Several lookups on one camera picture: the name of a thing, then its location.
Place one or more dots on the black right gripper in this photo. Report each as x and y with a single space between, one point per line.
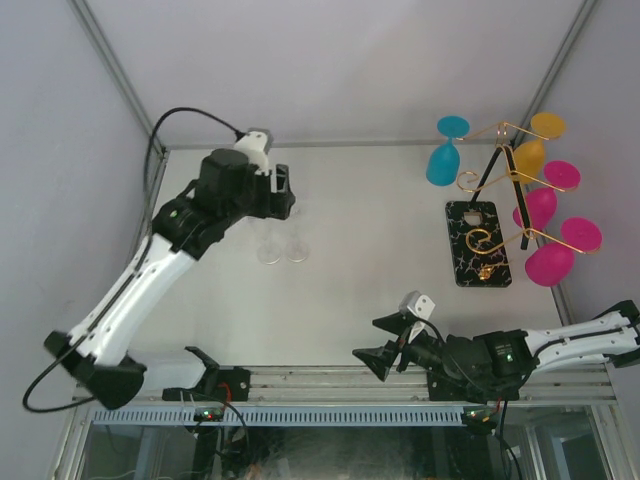
379 358

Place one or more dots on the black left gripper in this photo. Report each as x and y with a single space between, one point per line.
274 204

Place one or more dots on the clear champagne flute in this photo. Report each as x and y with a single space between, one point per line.
296 248
268 252

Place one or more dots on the cyan wine glass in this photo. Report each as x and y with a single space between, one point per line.
444 161

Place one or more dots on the pink wine glass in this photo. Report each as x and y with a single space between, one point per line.
552 262
541 203

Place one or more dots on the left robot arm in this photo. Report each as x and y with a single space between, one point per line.
96 352

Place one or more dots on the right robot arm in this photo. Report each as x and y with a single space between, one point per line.
496 365

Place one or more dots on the yellow wine glass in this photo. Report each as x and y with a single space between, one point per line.
529 157

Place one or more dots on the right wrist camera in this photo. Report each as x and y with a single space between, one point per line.
416 308

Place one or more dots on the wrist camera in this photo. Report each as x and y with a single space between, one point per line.
255 145
416 308

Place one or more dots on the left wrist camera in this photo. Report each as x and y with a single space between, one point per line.
255 145

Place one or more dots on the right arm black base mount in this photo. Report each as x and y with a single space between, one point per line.
444 388

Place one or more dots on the blue slotted cable duct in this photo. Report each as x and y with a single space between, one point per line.
283 416

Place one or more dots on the gold wire wine glass rack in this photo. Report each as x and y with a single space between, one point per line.
489 231

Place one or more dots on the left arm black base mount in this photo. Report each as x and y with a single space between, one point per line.
229 384

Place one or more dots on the aluminium front frame rail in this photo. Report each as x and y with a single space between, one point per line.
584 385

